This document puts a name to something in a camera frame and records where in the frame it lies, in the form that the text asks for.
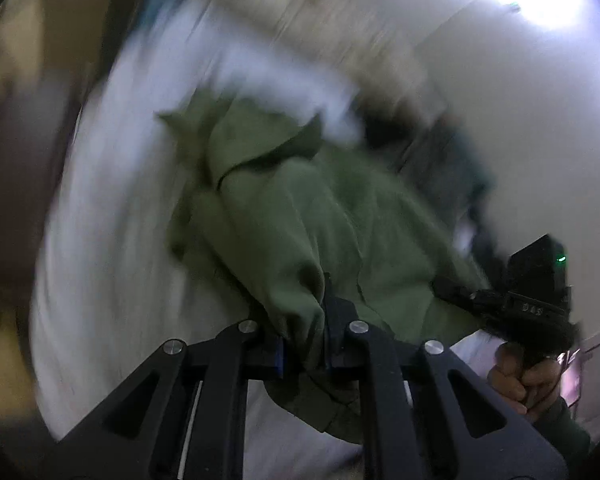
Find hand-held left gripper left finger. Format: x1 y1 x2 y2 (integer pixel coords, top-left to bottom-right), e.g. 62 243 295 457
40 319 287 480

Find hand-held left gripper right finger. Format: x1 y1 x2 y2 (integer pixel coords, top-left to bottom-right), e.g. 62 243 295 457
322 272 568 480

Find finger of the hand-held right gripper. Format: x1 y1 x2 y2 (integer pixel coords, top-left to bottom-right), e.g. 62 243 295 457
431 279 506 321

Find green pants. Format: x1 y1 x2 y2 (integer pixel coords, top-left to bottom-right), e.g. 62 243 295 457
157 87 496 443

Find person's right forearm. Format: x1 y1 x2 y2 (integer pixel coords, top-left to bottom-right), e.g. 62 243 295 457
527 397 593 466

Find person's right hand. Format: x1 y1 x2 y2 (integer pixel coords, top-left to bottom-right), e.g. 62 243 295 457
487 341 566 423

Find camouflage garment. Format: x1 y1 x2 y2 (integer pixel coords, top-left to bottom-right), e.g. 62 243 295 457
360 95 511 271

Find white floral bed sheet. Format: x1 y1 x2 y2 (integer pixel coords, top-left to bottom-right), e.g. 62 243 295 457
30 0 506 480

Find brown padded chair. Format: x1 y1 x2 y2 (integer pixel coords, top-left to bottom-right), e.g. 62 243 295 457
0 80 86 291

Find cream comforter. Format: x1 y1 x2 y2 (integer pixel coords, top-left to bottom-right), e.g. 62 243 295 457
205 0 431 91

